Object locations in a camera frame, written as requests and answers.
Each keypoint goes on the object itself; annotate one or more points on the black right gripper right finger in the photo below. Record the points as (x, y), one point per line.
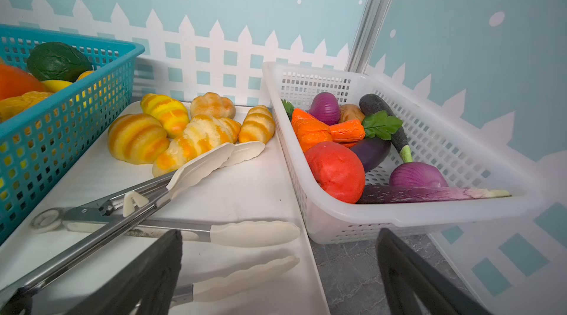
(410, 281)

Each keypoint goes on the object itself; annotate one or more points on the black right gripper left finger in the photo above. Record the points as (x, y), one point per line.
(146, 284)

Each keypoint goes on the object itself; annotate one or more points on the red tomato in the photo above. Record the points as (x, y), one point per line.
(337, 170)

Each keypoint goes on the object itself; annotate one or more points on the orange carrot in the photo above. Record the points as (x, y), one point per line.
(310, 131)

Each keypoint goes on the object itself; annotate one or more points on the steel tongs with white tips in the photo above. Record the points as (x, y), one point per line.
(138, 208)

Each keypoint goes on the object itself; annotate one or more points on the purple onion front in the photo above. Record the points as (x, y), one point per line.
(417, 174)

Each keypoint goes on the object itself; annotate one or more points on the purple onion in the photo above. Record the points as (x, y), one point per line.
(417, 174)
(325, 108)

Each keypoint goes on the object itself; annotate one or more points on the white plastic vegetable basket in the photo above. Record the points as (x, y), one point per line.
(463, 158)

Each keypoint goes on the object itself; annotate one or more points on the dark purple eggplant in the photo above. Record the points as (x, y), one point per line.
(371, 152)

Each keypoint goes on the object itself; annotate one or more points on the striped bread roll front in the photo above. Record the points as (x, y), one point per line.
(137, 139)

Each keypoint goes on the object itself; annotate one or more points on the long striped croissant bread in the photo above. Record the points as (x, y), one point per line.
(202, 134)

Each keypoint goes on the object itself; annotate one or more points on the striped yellow bread roll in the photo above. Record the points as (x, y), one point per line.
(171, 113)

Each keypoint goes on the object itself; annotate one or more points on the teal plastic fruit basket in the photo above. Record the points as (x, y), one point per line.
(41, 144)

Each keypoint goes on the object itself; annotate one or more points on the brown potato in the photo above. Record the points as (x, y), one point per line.
(350, 112)

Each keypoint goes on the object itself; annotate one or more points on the long dark eggplant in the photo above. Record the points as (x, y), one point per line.
(381, 122)

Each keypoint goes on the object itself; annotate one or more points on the purple onion back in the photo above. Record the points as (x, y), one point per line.
(325, 108)

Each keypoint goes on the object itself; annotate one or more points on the round beige bread bun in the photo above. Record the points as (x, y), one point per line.
(212, 104)

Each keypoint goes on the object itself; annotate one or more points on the small striped bread roll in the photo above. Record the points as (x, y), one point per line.
(258, 126)

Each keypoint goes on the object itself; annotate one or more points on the orange tomato fruit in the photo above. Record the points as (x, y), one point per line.
(15, 82)

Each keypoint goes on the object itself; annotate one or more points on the green avocado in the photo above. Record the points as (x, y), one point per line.
(57, 61)

